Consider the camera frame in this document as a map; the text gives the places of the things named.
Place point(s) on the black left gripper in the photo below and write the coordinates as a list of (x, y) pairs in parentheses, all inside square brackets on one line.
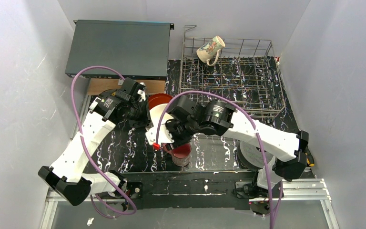
[(144, 115)]

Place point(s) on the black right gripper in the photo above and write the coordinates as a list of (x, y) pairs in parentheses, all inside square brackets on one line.
[(173, 129)]

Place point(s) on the white floral bowl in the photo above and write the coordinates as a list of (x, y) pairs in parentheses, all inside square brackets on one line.
[(156, 112)]

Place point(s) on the red plate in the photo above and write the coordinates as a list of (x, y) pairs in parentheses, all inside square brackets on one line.
[(157, 99)]

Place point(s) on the cream seahorse mug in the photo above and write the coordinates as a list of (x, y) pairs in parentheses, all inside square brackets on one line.
[(210, 52)]

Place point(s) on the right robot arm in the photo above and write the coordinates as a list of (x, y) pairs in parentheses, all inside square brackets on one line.
[(283, 153)]

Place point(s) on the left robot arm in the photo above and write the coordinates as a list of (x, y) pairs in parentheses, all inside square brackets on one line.
[(66, 174)]

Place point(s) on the pink interior mug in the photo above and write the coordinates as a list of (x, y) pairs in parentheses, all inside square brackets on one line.
[(181, 155)]

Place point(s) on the wooden board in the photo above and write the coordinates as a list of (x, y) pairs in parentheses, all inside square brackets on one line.
[(97, 86)]

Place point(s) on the grey perforated filament spool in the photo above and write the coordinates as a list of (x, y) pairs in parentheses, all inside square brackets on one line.
[(250, 156)]

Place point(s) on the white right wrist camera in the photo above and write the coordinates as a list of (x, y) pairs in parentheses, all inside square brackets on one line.
[(161, 136)]

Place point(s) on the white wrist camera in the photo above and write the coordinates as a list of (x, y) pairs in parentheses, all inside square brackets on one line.
[(161, 136), (141, 92)]

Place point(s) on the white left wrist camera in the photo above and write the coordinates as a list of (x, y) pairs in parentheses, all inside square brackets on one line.
[(141, 92)]

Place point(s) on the dark grey rack-mount box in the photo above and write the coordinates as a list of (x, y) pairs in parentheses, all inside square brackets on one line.
[(135, 49)]

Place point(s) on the metal wire dish rack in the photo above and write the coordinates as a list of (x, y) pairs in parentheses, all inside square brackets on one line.
[(246, 73)]

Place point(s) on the yellow handled screwdriver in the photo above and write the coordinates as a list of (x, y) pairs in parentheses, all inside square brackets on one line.
[(310, 158)]

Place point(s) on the aluminium frame rail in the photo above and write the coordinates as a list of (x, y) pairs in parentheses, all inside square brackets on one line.
[(201, 204)]

